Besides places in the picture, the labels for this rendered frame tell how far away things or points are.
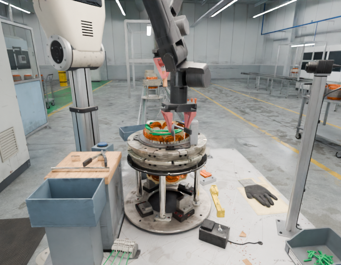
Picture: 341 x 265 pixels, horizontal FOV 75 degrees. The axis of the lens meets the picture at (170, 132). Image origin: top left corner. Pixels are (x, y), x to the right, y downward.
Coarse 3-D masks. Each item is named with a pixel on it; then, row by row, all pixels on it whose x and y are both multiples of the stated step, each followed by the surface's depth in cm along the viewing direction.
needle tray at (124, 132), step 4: (144, 124) 121; (120, 128) 113; (124, 128) 117; (128, 128) 118; (132, 128) 119; (136, 128) 120; (140, 128) 121; (120, 132) 114; (124, 132) 107; (128, 132) 108; (132, 132) 108; (124, 136) 107; (128, 136) 108; (124, 140) 108; (144, 176) 120
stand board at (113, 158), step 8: (72, 152) 83; (80, 152) 83; (88, 152) 83; (96, 152) 83; (112, 152) 83; (120, 152) 83; (64, 160) 77; (96, 160) 77; (112, 160) 77; (112, 168) 71; (48, 176) 66; (56, 176) 66; (64, 176) 66; (72, 176) 66; (80, 176) 66; (88, 176) 66; (96, 176) 66; (104, 176) 66; (112, 176) 71
